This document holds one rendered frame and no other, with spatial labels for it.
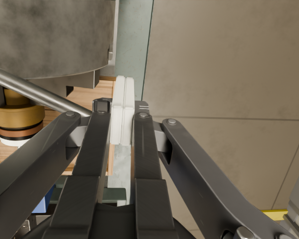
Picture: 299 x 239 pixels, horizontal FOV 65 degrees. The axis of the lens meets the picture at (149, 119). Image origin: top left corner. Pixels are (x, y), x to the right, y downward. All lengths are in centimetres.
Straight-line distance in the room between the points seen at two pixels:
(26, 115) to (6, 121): 3
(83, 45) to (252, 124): 178
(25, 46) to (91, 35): 8
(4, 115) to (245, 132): 177
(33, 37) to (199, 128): 161
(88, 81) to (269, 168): 209
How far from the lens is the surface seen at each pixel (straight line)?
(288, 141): 227
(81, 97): 65
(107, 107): 15
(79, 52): 31
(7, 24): 28
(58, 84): 40
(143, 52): 97
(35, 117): 44
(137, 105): 18
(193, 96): 168
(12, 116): 43
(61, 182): 86
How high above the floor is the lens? 149
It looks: 63 degrees down
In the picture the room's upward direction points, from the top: 162 degrees clockwise
